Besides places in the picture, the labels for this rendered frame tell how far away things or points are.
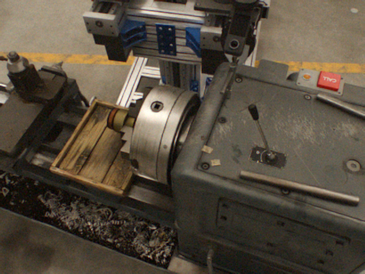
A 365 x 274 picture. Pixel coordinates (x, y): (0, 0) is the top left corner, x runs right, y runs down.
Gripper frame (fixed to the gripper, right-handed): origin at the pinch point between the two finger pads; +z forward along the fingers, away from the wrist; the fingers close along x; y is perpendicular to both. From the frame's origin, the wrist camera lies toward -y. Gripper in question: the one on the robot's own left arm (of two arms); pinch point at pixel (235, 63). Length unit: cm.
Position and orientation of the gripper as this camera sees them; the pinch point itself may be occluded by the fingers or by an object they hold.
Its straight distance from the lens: 103.9
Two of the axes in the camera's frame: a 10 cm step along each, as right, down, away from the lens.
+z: 0.2, 5.6, 8.3
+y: 3.5, -7.8, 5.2
